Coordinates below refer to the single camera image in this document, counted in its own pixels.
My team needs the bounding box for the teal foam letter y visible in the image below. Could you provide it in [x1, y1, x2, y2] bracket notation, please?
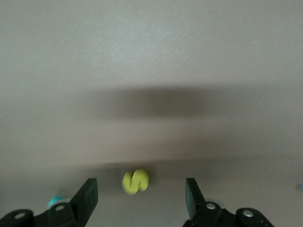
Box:
[47, 193, 69, 209]

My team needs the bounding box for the yellow foam letter s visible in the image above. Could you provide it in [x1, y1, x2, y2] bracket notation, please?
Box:
[121, 168, 150, 196]

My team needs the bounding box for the brown table cover sheet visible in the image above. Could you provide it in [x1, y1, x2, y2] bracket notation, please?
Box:
[0, 0, 303, 227]

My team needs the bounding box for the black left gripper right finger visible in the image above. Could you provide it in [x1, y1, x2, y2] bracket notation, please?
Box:
[183, 177, 275, 227]

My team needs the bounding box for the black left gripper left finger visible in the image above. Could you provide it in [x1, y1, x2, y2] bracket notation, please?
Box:
[0, 178, 99, 227]

